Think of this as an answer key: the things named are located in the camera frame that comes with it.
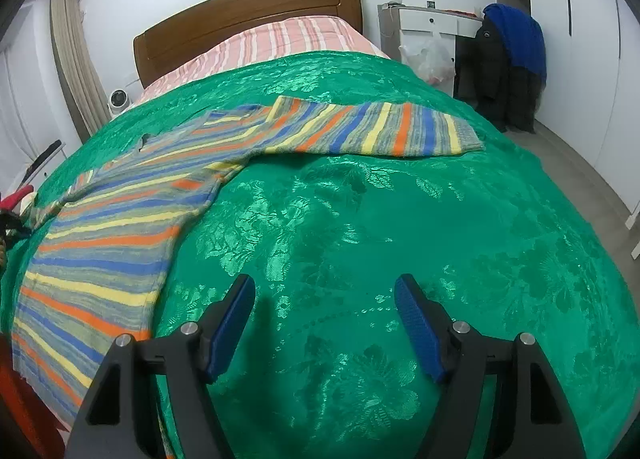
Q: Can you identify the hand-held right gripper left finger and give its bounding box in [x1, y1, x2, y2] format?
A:
[64, 274, 257, 459]

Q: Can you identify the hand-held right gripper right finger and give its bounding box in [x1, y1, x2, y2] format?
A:
[394, 274, 587, 459]

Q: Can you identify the striped knit sweater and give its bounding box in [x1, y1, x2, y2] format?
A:
[11, 95, 486, 432]

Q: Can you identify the green floral blanket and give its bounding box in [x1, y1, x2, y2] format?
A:
[0, 50, 632, 459]

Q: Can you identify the red and black clutter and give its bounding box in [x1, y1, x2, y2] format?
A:
[0, 189, 38, 242]

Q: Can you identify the small white fan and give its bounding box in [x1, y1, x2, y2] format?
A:
[107, 89, 132, 120]

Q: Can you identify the blue and black bag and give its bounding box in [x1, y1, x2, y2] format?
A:
[454, 21, 543, 134]

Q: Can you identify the white plastic bag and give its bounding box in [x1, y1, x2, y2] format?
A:
[398, 31, 456, 86]

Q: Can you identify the pink striped bed sheet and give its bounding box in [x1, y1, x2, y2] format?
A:
[134, 16, 391, 104]

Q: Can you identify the beige curtain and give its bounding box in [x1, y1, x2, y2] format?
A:
[50, 0, 112, 142]

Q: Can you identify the blue cloth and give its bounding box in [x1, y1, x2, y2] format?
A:
[482, 3, 547, 84]

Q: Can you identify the white wardrobe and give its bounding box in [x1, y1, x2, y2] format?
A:
[492, 0, 640, 235]

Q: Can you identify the brown wooden headboard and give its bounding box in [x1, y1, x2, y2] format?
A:
[132, 0, 364, 90]

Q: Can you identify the long black handle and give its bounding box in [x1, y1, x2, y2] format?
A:
[20, 139, 63, 190]

